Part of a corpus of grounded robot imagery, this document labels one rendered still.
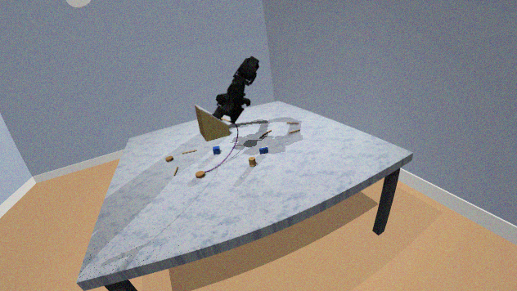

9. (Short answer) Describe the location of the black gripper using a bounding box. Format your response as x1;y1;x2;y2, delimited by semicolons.
218;93;250;123

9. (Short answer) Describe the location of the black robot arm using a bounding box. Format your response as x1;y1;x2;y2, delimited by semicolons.
212;56;259;120

